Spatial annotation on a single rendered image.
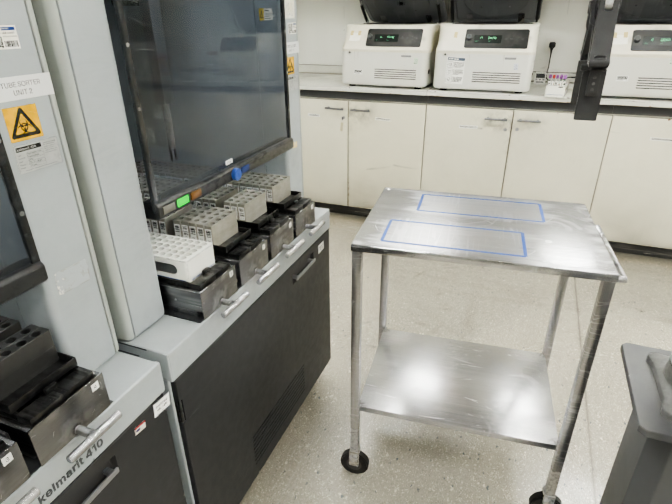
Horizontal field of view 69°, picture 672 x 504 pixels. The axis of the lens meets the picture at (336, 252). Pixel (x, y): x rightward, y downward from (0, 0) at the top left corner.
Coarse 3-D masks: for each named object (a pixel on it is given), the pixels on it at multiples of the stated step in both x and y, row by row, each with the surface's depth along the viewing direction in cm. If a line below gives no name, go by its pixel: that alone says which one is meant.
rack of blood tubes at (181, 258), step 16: (160, 240) 113; (176, 240) 113; (192, 240) 111; (160, 256) 104; (176, 256) 105; (192, 256) 104; (208, 256) 109; (160, 272) 106; (176, 272) 109; (192, 272) 104
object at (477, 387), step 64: (384, 192) 153; (448, 192) 153; (384, 256) 166; (448, 256) 114; (512, 256) 113; (576, 256) 112; (384, 320) 177; (384, 384) 153; (448, 384) 152; (512, 384) 152; (576, 384) 119
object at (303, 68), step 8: (304, 64) 381; (312, 64) 379; (304, 72) 382; (312, 72) 380; (320, 72) 377; (328, 72) 375; (336, 72) 373; (552, 72) 321; (560, 72) 319; (568, 72) 318
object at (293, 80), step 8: (288, 0) 134; (288, 8) 135; (288, 16) 136; (288, 24) 136; (288, 32) 137; (296, 32) 142; (288, 64) 140; (288, 72) 141; (288, 80) 142; (296, 80) 146; (296, 88) 147; (296, 144) 153
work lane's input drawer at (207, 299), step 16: (208, 272) 107; (224, 272) 110; (160, 288) 106; (176, 288) 104; (192, 288) 103; (208, 288) 104; (224, 288) 110; (176, 304) 106; (192, 304) 104; (208, 304) 105; (224, 304) 109
